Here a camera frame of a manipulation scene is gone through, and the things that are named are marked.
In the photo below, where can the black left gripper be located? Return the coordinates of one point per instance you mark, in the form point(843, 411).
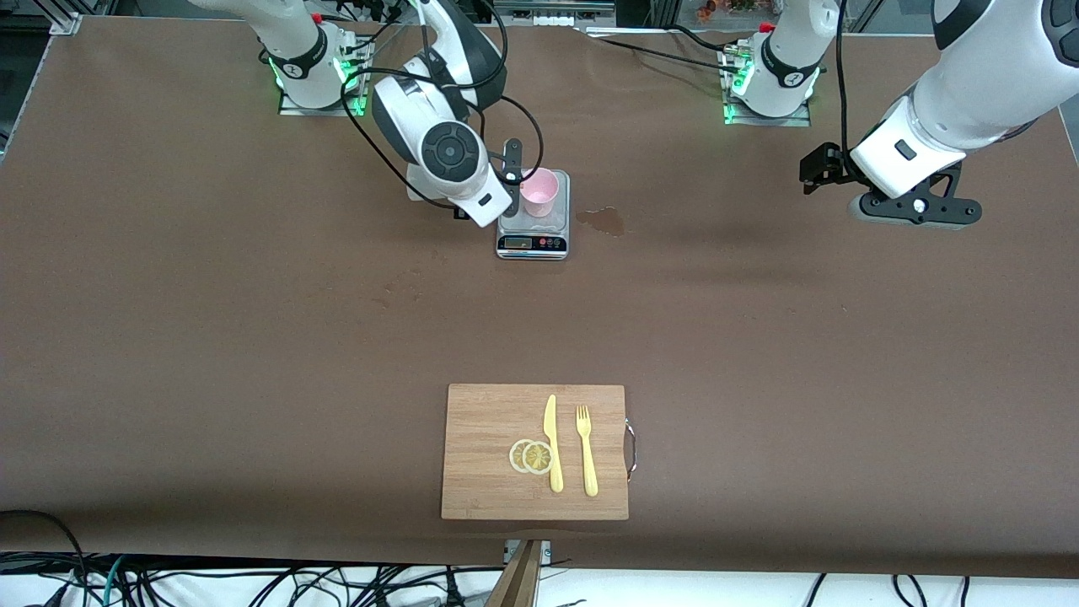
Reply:
point(827, 166)

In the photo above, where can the pink plastic cup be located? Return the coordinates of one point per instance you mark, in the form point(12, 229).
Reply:
point(541, 192)

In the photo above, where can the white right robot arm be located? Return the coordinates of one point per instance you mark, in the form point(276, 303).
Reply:
point(447, 152)

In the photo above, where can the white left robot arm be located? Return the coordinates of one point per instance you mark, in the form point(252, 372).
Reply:
point(986, 84)

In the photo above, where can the brown sauce puddle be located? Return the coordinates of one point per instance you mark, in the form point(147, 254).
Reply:
point(605, 221)

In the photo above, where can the silver digital kitchen scale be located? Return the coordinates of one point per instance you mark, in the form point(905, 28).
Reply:
point(533, 244)

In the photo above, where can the yellow plastic fork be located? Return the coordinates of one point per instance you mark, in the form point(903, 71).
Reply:
point(588, 464)

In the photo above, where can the yellow plastic knife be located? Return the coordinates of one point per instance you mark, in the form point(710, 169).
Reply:
point(552, 438)

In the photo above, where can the lemon slice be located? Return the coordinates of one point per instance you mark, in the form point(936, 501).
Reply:
point(516, 455)
point(538, 458)

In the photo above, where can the bamboo cutting board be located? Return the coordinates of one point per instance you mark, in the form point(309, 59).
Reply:
point(480, 455)

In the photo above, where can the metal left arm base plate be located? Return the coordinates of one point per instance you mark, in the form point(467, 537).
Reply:
point(792, 120)

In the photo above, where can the small metal bracket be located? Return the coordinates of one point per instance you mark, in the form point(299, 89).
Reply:
point(546, 550)

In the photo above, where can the wooden post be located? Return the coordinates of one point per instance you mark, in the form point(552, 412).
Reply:
point(516, 582)

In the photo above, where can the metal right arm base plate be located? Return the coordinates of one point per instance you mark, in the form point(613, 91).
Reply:
point(291, 108)

